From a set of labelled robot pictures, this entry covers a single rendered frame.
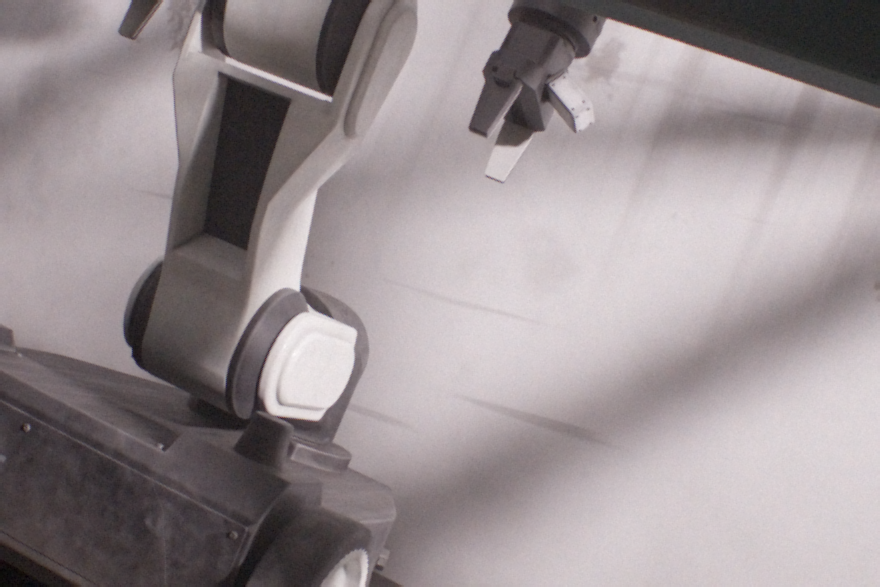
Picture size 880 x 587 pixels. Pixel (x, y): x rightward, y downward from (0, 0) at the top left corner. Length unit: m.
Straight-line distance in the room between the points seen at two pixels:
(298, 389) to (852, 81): 1.10
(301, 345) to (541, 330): 0.72
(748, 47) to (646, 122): 1.69
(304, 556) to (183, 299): 0.39
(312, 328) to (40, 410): 0.34
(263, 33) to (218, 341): 0.31
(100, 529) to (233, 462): 0.12
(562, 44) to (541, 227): 0.80
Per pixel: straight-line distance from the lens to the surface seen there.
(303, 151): 1.33
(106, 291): 2.43
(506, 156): 1.39
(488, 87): 1.30
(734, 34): 0.42
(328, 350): 1.50
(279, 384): 1.43
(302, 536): 1.16
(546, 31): 1.34
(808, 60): 0.42
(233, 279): 1.40
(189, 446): 1.20
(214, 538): 1.17
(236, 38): 1.38
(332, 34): 1.32
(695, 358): 2.03
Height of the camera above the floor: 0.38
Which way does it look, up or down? 1 degrees up
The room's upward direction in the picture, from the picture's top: 23 degrees clockwise
